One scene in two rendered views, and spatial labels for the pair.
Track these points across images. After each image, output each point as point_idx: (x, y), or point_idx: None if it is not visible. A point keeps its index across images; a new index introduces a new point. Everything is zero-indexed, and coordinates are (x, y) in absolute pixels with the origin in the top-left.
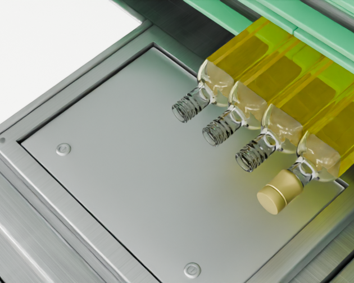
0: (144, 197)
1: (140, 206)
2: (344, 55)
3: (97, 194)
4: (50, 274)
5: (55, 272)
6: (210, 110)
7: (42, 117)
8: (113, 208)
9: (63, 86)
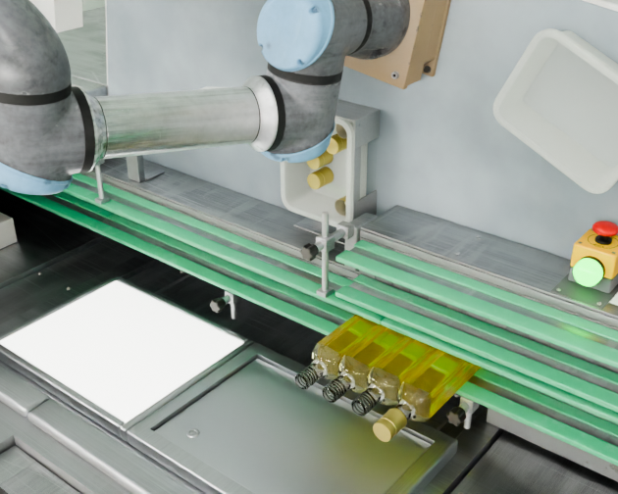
0: (270, 462)
1: (268, 469)
2: (421, 333)
3: (229, 463)
4: None
5: None
6: (313, 399)
7: (171, 411)
8: (244, 471)
9: (184, 388)
